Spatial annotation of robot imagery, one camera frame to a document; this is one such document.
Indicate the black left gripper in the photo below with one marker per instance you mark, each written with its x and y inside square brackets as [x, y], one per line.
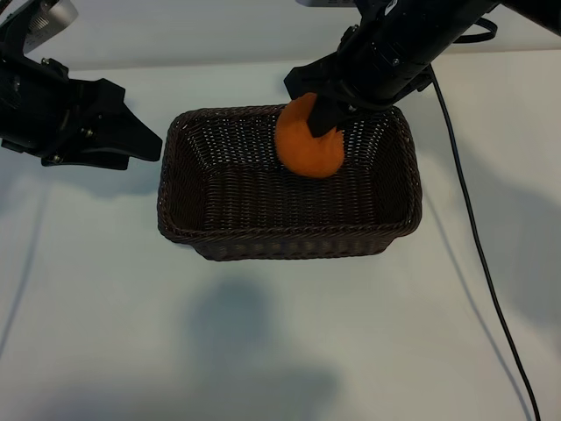
[44, 109]

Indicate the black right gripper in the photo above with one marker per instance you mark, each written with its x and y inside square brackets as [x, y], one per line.
[372, 70]

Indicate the orange plush fruit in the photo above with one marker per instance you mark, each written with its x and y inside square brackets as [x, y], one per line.
[307, 153]

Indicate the dark brown wicker basket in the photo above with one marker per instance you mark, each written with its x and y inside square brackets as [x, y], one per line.
[285, 210]

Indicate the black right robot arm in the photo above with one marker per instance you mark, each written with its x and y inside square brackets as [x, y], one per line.
[438, 26]

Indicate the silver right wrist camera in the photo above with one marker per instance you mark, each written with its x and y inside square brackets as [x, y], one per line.
[324, 3]

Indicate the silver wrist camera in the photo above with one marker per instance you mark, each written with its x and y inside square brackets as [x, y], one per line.
[61, 15]
[324, 3]

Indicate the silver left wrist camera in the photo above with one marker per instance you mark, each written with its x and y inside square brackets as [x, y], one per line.
[61, 15]

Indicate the black left camera mount bracket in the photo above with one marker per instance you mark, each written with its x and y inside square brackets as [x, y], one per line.
[13, 30]

